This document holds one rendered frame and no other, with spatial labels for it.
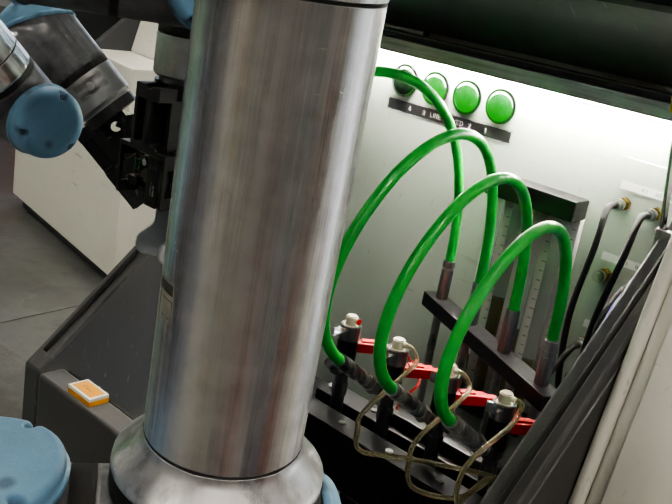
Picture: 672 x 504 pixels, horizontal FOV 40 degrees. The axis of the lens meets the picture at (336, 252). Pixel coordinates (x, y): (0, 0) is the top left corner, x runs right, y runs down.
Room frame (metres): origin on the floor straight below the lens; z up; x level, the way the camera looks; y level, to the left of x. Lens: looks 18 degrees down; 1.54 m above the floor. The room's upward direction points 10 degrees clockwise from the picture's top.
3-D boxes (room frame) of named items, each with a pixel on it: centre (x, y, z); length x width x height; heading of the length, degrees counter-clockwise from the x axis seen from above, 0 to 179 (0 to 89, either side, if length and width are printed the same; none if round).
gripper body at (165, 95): (0.87, 0.17, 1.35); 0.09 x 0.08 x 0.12; 140
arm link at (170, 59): (0.87, 0.16, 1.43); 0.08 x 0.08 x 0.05
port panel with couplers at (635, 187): (1.16, -0.39, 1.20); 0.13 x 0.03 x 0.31; 50
